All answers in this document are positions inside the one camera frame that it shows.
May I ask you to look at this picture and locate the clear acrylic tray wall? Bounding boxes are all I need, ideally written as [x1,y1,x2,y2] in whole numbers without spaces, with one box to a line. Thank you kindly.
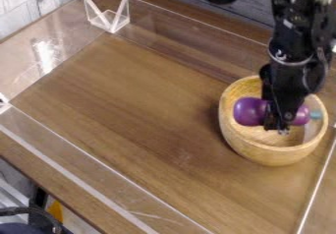
[0,0,336,234]

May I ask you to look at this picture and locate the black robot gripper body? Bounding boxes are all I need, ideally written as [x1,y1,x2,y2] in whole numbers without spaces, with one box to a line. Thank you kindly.
[259,39,330,111]

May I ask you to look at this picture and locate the brown wooden bowl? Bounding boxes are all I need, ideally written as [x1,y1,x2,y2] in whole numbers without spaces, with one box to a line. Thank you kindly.
[218,76,330,166]

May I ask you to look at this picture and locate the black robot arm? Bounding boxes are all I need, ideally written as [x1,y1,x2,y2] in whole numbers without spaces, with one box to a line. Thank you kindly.
[260,0,336,133]

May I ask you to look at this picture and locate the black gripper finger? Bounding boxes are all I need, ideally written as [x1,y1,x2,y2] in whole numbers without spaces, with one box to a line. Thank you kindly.
[264,101,279,131]
[276,108,296,136]

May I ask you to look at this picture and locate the clear acrylic corner bracket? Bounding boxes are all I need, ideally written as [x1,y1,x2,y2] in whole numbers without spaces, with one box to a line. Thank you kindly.
[84,0,130,33]

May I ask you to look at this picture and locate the purple toy eggplant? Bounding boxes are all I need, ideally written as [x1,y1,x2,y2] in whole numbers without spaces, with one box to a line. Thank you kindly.
[232,96,323,127]

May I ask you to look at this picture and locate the black clamp with cable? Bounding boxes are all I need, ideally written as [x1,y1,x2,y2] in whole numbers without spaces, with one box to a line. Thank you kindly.
[0,187,74,234]

